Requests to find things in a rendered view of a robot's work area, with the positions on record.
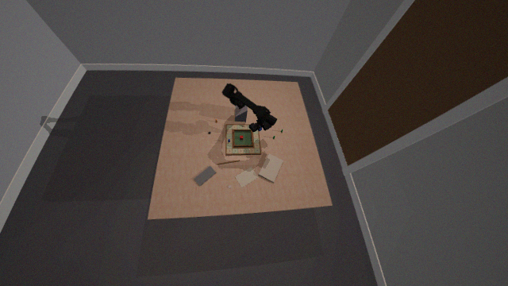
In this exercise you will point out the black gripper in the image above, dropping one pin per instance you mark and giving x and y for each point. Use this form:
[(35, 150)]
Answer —
[(254, 127)]

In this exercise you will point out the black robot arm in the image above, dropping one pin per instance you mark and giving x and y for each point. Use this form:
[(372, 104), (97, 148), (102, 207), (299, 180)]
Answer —
[(240, 100)]

